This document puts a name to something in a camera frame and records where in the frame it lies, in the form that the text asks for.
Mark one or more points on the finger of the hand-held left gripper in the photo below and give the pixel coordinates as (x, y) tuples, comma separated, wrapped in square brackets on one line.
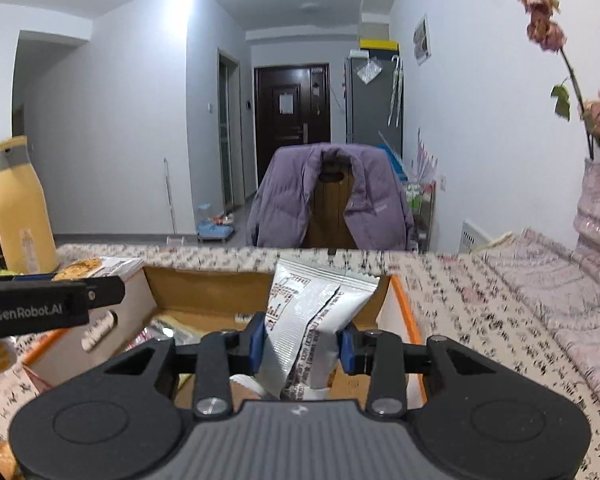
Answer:
[(107, 291)]

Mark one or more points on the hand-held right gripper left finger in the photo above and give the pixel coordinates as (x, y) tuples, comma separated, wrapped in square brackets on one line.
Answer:
[(254, 347)]

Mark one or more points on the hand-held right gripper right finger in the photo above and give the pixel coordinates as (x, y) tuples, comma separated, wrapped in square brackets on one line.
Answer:
[(346, 352)]

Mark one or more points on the silver white snack packet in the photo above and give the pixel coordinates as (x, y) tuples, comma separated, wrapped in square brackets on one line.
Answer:
[(305, 320)]

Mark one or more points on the orange cardboard box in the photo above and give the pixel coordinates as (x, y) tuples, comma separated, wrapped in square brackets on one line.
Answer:
[(210, 292)]

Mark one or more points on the yellow bottle grey cap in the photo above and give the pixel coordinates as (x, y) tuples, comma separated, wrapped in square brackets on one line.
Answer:
[(22, 210)]

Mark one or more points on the blue plastic tray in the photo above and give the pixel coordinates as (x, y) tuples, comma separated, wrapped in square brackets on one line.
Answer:
[(215, 230)]

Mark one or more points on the wooden chair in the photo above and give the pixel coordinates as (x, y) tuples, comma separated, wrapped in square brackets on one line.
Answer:
[(330, 210)]

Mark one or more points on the purple puffer jacket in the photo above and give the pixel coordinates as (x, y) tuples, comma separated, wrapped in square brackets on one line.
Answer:
[(285, 200)]

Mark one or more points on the cluttered storage rack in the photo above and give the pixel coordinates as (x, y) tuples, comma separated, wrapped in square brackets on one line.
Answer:
[(422, 195)]

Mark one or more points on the grey interior door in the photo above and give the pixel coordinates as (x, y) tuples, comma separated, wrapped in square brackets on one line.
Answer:
[(227, 130)]

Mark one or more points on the dark brown entrance door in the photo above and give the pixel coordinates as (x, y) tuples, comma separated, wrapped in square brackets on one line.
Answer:
[(275, 130)]

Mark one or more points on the folded pink patterned cloth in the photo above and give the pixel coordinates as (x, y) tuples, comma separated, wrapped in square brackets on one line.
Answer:
[(555, 285)]

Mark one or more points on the grey refrigerator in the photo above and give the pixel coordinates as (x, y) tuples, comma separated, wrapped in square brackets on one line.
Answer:
[(370, 110)]

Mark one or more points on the white paper notice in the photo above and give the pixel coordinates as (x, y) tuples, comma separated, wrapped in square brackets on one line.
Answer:
[(286, 103)]

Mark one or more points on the hanging folded umbrella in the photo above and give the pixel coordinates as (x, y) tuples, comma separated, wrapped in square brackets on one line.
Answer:
[(395, 95)]

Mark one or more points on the clear plastic bag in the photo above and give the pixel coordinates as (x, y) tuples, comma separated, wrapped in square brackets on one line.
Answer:
[(368, 71)]

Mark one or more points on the pink textured vase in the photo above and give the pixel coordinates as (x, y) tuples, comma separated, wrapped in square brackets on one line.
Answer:
[(597, 220)]

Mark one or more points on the yellow box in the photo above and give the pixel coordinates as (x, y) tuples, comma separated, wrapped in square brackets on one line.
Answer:
[(379, 44)]

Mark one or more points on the dried pink roses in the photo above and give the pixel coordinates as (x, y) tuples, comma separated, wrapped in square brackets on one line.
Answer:
[(542, 25)]

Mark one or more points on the wall outlet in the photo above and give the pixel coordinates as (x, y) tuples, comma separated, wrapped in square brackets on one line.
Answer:
[(443, 183)]

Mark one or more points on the wall poster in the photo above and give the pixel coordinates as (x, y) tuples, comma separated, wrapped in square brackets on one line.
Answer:
[(422, 40)]

